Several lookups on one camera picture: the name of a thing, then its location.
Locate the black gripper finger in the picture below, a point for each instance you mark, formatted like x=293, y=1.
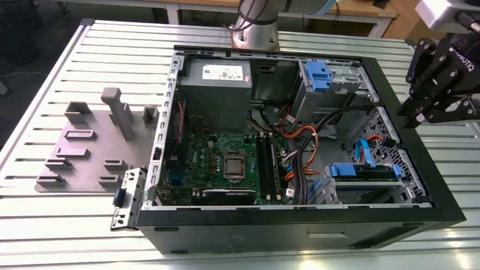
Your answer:
x=445, y=115
x=415, y=66

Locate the hard disk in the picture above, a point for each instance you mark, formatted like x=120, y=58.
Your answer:
x=344, y=170

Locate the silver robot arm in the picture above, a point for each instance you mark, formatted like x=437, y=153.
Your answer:
x=255, y=33

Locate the blue disk carrier in cage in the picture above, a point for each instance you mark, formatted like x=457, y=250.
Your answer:
x=319, y=76

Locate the metal disk bay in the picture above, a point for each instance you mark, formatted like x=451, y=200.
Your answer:
x=375, y=184

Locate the wooden cabinet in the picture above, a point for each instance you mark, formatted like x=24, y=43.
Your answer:
x=403, y=28

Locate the wooden desk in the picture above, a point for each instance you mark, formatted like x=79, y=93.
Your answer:
x=356, y=11

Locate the grey metal drive cage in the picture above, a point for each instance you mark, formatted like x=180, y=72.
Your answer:
x=325, y=104

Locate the black RAM slot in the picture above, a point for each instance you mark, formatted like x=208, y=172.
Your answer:
x=275, y=166
x=263, y=166

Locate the grey power supply unit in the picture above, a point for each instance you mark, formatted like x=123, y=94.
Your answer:
x=213, y=104

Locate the silver CPU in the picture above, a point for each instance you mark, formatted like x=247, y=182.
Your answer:
x=235, y=166

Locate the CPU socket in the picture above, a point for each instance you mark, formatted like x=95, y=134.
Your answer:
x=235, y=179

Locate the green motherboard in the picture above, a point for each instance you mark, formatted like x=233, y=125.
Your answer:
x=203, y=146

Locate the black open PC case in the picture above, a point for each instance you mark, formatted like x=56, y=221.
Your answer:
x=263, y=233

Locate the black graphics card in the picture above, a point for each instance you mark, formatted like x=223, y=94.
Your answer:
x=224, y=195

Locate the blue plastic latch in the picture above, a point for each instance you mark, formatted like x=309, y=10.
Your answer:
x=120, y=197

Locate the grey parts rack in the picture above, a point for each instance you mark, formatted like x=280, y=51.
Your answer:
x=93, y=157

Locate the silver card retention bracket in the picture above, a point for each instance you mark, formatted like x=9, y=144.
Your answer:
x=131, y=180

